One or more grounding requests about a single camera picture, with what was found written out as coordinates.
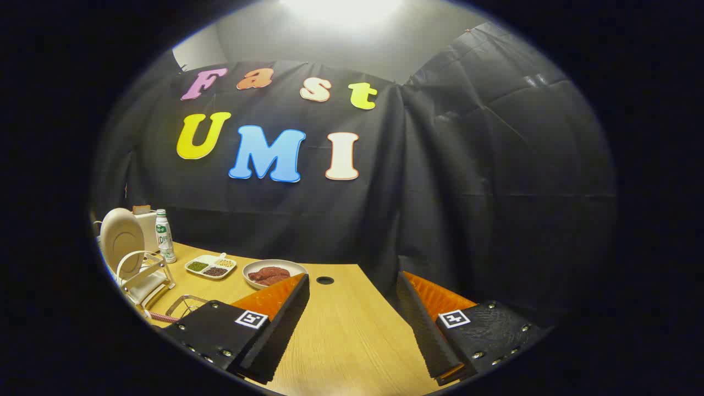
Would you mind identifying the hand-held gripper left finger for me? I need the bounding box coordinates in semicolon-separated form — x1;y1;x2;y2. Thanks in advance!
165;273;310;384

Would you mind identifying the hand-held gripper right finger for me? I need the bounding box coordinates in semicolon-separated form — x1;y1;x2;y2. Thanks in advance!
396;271;551;386

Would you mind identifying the clear wire basket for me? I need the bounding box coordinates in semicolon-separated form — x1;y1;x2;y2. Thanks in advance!
164;295;210;323

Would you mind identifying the white wire dish rack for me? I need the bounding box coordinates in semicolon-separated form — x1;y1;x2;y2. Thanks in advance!
114;250;177;310

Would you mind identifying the beige round plate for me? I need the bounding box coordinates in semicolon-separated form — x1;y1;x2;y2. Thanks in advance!
100;208;146;280

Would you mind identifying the white divided dish with beans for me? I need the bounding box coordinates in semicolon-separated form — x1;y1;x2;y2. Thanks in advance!
185;253;238;281

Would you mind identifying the grey bowl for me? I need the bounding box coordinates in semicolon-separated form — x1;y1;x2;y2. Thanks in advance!
243;259;308;290

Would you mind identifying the white green drink bottle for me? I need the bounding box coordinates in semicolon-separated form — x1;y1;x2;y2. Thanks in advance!
155;209;177;264

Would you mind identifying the white toaster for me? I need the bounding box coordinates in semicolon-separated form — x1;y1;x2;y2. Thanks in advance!
134;211;161;254

